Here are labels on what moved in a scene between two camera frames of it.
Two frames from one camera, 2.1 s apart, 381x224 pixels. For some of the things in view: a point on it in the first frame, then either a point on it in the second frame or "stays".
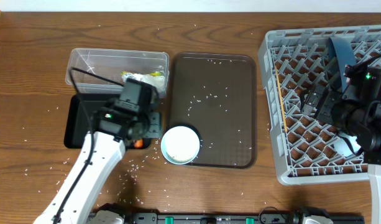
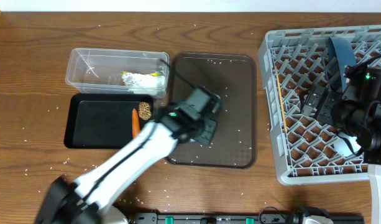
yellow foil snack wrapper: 124,73 stays
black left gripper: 155,125 → 209,134
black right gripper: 319,104 stays
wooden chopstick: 281,101 stays
